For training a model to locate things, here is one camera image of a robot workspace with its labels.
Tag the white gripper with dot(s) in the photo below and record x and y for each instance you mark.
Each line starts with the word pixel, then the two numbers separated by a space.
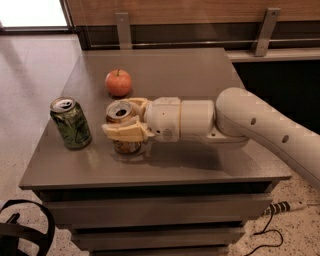
pixel 163 116

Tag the orange soda can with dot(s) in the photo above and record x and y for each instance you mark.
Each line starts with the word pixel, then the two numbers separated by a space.
pixel 117 113

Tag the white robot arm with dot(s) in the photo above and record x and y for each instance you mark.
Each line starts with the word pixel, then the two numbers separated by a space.
pixel 234 117

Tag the green soda can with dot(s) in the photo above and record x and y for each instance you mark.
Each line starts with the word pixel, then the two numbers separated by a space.
pixel 71 122

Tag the red apple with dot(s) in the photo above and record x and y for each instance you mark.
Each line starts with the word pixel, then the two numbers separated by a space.
pixel 118 82

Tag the grey side counter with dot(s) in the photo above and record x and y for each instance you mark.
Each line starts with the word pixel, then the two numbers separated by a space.
pixel 275 55

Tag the white power strip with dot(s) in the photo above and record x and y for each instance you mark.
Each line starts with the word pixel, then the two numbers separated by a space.
pixel 284 206

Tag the left metal bracket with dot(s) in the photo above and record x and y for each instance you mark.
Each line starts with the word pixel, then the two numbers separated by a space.
pixel 123 30

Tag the metal bracket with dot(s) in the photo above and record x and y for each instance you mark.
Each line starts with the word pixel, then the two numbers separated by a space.
pixel 123 30
pixel 265 32

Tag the right metal bracket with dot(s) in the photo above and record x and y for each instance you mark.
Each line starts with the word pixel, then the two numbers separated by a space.
pixel 265 32

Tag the metal rail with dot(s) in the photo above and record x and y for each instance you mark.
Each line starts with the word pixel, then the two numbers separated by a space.
pixel 238 44

